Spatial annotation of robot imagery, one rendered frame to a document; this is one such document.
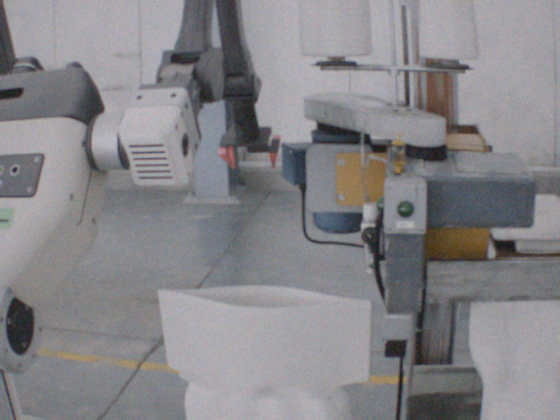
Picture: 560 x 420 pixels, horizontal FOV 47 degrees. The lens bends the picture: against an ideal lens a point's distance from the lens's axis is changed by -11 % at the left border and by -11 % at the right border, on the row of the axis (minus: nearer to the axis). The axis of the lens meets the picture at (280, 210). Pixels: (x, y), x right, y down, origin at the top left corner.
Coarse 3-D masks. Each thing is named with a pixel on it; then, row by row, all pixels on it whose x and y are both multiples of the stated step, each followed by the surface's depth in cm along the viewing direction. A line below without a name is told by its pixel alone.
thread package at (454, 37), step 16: (432, 0) 143; (448, 0) 141; (464, 0) 142; (432, 16) 144; (448, 16) 142; (464, 16) 142; (432, 32) 145; (448, 32) 143; (464, 32) 143; (432, 48) 146; (448, 48) 144; (464, 48) 144
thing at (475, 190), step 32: (416, 160) 135; (448, 160) 136; (480, 160) 135; (512, 160) 135; (448, 192) 125; (480, 192) 124; (512, 192) 123; (448, 224) 127; (480, 224) 126; (512, 224) 125; (416, 256) 129; (416, 288) 131
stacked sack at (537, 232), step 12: (540, 216) 421; (552, 216) 419; (492, 228) 425; (504, 228) 414; (516, 228) 412; (540, 228) 408; (552, 228) 406; (504, 240) 418; (528, 240) 415; (540, 240) 412; (552, 240) 409
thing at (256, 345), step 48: (240, 288) 160; (288, 288) 158; (192, 336) 159; (240, 336) 151; (288, 336) 150; (336, 336) 151; (192, 384) 159; (240, 384) 155; (288, 384) 153; (336, 384) 155
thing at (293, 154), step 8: (288, 144) 173; (296, 144) 174; (304, 144) 174; (288, 152) 171; (296, 152) 168; (304, 152) 169; (288, 160) 172; (296, 160) 169; (304, 160) 169; (288, 168) 173; (296, 168) 169; (304, 168) 170; (288, 176) 174; (296, 176) 170; (304, 176) 170; (296, 184) 170; (304, 184) 175
